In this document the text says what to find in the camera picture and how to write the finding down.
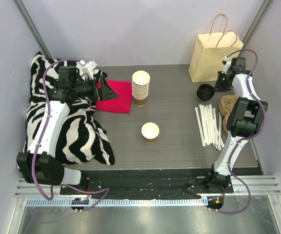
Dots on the brown paper bag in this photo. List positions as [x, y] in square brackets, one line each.
[209, 51]

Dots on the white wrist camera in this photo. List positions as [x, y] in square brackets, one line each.
[88, 68]
[227, 63]

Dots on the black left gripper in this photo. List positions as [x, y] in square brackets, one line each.
[101, 88]

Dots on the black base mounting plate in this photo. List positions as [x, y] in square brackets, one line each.
[150, 184]

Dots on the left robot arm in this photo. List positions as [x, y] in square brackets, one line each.
[38, 164]

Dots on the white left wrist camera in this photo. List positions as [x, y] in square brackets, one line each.
[88, 68]

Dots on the pink folded cloth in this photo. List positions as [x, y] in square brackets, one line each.
[122, 104]

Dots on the black plastic cup lid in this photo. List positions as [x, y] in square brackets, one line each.
[205, 92]

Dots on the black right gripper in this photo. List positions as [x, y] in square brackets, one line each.
[218, 83]

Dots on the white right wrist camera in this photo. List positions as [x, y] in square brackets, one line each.
[227, 63]

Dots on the white wrapped straw bundle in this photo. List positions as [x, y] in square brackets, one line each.
[210, 126]

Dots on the stack of brown paper cups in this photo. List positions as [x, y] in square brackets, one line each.
[140, 87]

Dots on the brown pulp cup carrier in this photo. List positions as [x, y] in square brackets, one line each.
[226, 105]

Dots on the zebra print pillow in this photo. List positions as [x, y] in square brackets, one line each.
[81, 138]

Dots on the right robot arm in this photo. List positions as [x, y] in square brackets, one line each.
[243, 123]

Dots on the brown paper coffee cup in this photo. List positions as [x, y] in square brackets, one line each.
[150, 131]

